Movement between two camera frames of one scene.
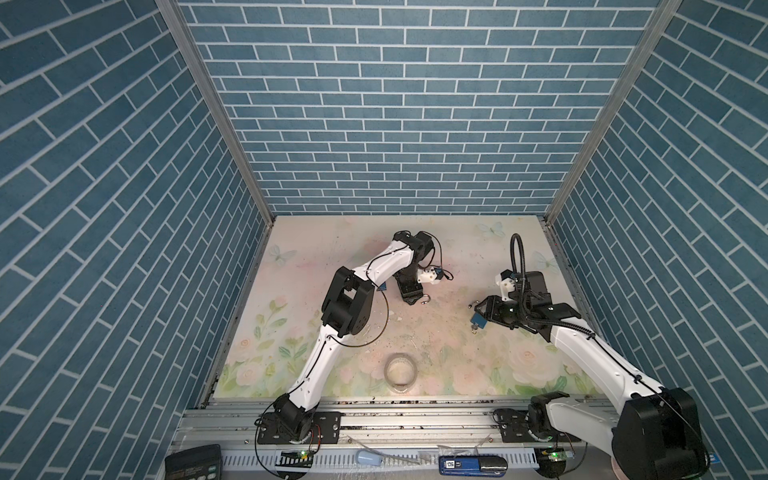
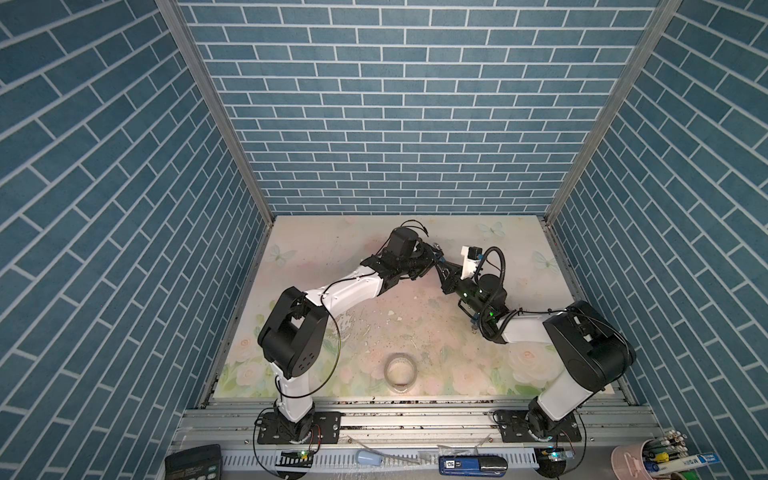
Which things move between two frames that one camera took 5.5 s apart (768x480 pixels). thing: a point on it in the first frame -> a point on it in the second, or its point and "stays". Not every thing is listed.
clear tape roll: [400, 372] stays
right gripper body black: [508, 313] -> [467, 292]
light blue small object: [366, 457] stays
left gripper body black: [407, 279] -> [416, 261]
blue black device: [472, 465] stays
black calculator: [203, 463] stays
